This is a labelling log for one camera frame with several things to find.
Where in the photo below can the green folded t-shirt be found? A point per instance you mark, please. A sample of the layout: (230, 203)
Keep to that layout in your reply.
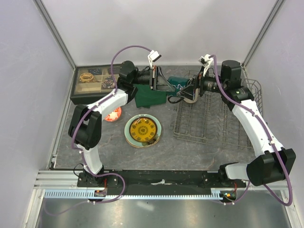
(145, 97)

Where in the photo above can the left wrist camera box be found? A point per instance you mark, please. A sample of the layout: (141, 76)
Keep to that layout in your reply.
(153, 57)

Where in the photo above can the blue white cable duct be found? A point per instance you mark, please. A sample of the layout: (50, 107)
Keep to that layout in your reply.
(95, 195)

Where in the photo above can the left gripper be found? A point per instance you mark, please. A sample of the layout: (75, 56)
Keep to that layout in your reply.
(157, 81)

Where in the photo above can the beige ceramic cup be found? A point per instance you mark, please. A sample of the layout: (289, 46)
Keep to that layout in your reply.
(190, 101)

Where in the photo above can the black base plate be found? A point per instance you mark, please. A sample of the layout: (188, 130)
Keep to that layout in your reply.
(158, 182)

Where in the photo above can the yellow small plate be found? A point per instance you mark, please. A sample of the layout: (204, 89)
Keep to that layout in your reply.
(143, 129)

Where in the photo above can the beige bird pattern plate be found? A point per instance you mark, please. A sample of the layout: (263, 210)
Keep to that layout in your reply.
(147, 144)

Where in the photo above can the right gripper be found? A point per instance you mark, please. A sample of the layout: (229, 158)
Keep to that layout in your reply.
(199, 82)

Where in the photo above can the white orange patterned bowl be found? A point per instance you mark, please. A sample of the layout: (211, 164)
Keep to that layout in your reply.
(114, 116)

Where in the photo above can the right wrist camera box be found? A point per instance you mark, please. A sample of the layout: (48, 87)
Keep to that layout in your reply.
(206, 62)

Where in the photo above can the dark green mug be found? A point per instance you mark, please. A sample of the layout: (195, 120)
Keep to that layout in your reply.
(178, 83)

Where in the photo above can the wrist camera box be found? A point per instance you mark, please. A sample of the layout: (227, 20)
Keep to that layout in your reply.
(206, 62)
(153, 57)

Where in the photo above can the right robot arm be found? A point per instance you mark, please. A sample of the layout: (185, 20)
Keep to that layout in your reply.
(272, 162)

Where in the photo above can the light green flower plate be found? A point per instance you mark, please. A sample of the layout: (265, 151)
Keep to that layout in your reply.
(127, 126)

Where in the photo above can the grey wire dish rack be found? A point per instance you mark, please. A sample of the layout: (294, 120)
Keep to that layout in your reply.
(210, 121)

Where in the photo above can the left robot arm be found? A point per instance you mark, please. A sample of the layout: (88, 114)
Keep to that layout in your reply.
(86, 124)

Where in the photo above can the black compartment box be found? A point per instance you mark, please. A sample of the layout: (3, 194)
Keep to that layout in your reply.
(86, 88)

